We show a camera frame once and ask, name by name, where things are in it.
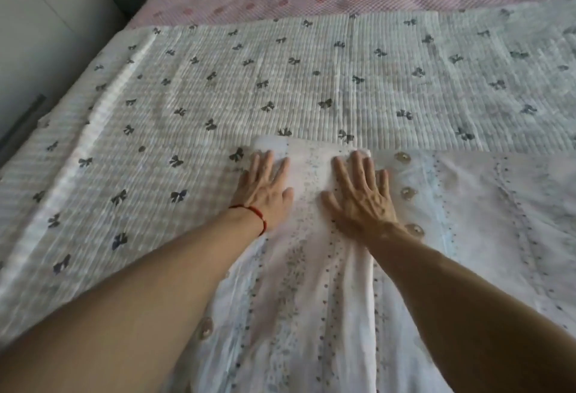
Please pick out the person's right forearm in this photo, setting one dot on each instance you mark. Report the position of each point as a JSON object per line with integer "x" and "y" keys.
{"x": 468, "y": 316}

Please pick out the white quilt with bow print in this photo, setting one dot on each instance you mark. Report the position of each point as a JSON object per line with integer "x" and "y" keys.
{"x": 315, "y": 82}

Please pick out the person's right middle finger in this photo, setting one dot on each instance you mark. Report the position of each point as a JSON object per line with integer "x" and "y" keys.
{"x": 357, "y": 168}

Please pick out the person's right little finger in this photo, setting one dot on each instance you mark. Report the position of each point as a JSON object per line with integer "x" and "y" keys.
{"x": 384, "y": 184}

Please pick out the person's left hand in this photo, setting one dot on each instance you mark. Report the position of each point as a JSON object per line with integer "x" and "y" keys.
{"x": 261, "y": 201}

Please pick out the person's left forearm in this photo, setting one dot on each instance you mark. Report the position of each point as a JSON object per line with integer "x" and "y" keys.
{"x": 135, "y": 307}

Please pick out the person's left thumb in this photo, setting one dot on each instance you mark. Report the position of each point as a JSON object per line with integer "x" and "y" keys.
{"x": 288, "y": 199}

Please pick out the person's right thumb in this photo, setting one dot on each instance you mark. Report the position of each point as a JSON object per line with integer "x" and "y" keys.
{"x": 330, "y": 206}

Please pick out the white floral buttoned garment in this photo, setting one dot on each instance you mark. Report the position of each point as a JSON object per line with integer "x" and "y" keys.
{"x": 315, "y": 298}

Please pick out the white wardrobe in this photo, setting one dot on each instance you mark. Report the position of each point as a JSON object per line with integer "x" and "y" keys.
{"x": 49, "y": 32}

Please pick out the person's right hand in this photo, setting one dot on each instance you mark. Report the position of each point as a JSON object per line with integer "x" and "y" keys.
{"x": 364, "y": 210}

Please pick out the person's left middle finger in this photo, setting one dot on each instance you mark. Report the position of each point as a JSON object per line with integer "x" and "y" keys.
{"x": 268, "y": 166}

